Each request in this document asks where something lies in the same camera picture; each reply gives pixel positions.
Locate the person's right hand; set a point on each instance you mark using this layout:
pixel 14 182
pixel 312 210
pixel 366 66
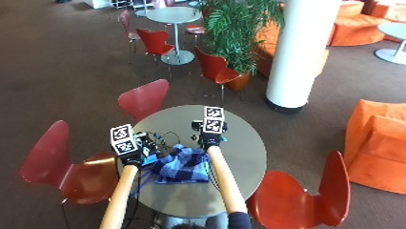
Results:
pixel 211 137

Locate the person's left hand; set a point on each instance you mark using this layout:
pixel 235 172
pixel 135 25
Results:
pixel 135 156

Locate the left white marker cube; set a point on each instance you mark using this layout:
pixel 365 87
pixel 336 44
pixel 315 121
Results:
pixel 123 139

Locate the white marker cube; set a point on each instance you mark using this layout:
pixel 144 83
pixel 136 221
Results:
pixel 213 120
pixel 123 139

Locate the blue checked cloth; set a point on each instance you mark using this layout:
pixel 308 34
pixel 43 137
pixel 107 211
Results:
pixel 181 167

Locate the red plywood chair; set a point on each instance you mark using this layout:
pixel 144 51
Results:
pixel 144 98
pixel 296 200
pixel 155 41
pixel 80 178
pixel 213 70

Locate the right white marker cube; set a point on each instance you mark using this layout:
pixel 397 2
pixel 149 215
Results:
pixel 213 120

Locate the orange plant pot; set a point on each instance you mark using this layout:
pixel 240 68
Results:
pixel 239 82

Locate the the person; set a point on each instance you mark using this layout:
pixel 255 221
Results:
pixel 239 221

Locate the red seat stool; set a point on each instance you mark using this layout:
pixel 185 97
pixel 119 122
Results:
pixel 196 30

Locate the pale pink chair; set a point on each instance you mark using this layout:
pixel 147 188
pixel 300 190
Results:
pixel 127 24

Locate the orange bench behind plant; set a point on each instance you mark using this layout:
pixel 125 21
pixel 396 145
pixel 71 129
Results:
pixel 265 51

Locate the green palm plant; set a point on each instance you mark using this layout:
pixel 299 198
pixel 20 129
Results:
pixel 232 28

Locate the white round pillar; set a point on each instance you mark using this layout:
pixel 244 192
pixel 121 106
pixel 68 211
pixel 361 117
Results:
pixel 303 47

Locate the orange armchair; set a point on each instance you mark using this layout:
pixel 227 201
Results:
pixel 378 149

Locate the orange curved sofa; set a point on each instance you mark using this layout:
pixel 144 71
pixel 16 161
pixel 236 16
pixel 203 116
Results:
pixel 360 27

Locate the round grey pedestal table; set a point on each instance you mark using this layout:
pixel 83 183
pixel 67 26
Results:
pixel 173 15

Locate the round white pedestal table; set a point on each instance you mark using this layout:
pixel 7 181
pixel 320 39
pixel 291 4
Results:
pixel 396 31

